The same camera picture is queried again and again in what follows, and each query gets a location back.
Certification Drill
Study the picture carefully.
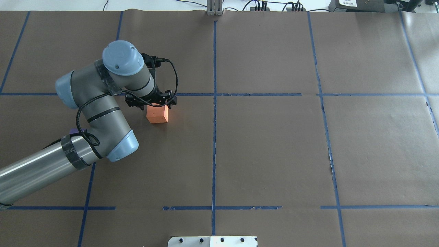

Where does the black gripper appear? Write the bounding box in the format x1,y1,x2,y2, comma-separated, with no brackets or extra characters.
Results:
125,90,177,111

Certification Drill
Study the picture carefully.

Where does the orange foam cube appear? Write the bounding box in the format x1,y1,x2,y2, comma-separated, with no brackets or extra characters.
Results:
146,105,169,124

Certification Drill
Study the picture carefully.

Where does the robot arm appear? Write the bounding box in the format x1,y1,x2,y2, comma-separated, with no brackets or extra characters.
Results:
0,40,177,210

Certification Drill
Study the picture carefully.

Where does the purple foam cube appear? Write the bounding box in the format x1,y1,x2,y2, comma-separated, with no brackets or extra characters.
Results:
69,128,86,134

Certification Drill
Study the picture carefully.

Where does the black power strip left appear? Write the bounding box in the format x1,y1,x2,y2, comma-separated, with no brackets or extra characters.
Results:
249,0,270,12

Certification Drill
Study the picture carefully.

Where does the black power strip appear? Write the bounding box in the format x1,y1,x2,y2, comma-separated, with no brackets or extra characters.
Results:
282,0,306,12
249,0,270,12

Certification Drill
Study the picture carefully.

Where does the brown paper table cover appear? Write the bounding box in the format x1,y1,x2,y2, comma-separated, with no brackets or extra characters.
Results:
1,10,438,247

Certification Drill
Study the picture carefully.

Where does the black power strip right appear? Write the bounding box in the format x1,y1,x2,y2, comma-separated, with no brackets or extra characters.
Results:
282,0,306,12

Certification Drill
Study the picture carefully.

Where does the dark grey computer box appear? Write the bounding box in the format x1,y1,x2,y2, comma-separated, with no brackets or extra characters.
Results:
328,0,402,13

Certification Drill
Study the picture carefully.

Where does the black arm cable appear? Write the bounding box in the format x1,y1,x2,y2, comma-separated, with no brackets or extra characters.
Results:
76,58,179,146

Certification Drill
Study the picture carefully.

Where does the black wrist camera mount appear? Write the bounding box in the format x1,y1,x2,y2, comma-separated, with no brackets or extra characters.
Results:
141,53,161,79

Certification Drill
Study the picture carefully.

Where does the aluminium extrusion post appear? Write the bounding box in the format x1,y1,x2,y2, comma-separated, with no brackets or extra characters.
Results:
206,0,224,16

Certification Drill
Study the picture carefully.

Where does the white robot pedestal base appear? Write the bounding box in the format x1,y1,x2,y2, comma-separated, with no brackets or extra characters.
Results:
167,236,258,247

